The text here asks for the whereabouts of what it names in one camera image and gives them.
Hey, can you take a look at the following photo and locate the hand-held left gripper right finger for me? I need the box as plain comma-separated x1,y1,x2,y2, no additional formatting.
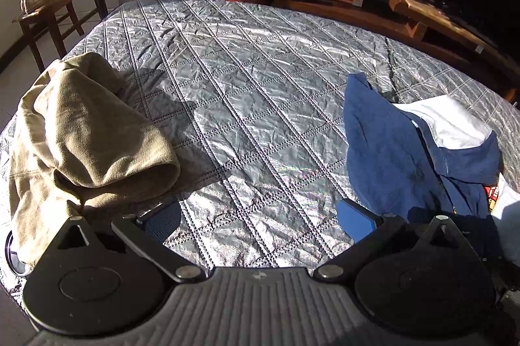
312,199,469,282

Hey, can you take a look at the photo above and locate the beige fleece garment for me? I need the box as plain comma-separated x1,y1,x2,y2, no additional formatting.
8,53,181,266

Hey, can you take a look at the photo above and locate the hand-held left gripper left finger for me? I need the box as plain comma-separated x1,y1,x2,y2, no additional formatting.
54,201,206,282

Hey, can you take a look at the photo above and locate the white blue printed t-shirt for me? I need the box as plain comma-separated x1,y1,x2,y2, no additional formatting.
343,72,520,259

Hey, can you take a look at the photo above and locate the grey quilted blanket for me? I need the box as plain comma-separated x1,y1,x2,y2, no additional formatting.
0,0,520,310

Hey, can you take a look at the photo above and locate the round metal-rimmed object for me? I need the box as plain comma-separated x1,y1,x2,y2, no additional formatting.
4,230,32,276

